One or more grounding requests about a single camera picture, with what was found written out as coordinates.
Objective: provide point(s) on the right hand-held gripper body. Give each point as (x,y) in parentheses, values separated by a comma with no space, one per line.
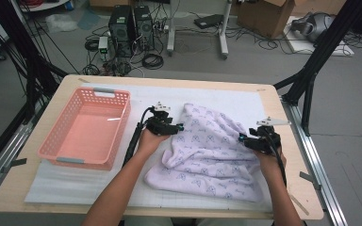
(264,141)

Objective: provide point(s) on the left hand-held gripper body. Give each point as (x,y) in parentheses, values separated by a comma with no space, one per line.
(160,124)

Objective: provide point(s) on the lilac printed towel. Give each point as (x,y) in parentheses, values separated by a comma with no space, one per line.
(207,157)

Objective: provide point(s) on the person's left hand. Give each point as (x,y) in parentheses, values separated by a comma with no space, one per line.
(149,142)

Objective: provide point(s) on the person's right hand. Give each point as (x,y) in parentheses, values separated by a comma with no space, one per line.
(271,164)

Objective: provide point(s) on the white foam mat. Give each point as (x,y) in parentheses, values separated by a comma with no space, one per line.
(169,97)

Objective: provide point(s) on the pink perforated plastic basket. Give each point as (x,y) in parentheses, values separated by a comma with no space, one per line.
(85,138)

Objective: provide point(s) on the narrow black computer tower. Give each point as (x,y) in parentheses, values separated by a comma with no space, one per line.
(144,28)

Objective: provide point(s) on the white adapter with green light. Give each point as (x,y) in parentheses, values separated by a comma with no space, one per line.
(103,45)

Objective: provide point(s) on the wide black computer tower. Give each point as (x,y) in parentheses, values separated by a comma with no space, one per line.
(121,31)

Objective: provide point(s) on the white metal stand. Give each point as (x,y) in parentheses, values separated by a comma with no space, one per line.
(223,34)

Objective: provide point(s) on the flat black device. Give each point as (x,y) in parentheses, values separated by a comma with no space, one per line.
(208,21)

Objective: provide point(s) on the open cardboard box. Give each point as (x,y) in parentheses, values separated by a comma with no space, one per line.
(264,19)

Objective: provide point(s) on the white flat board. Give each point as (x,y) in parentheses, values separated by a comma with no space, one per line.
(342,50)

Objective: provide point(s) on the grey and white device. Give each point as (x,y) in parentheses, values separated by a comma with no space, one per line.
(314,26)

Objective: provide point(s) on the clear plastic bag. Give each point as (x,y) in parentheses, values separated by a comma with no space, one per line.
(61,22)

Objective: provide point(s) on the white round table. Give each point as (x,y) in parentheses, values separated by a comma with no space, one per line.
(44,5)

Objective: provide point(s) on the aluminium rail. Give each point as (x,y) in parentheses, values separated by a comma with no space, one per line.
(317,163)
(9,147)

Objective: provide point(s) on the grey metal bracket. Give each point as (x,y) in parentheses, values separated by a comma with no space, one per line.
(310,180)
(14,164)

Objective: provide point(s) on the black frame strut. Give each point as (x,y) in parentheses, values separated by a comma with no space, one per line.
(22,47)
(317,53)

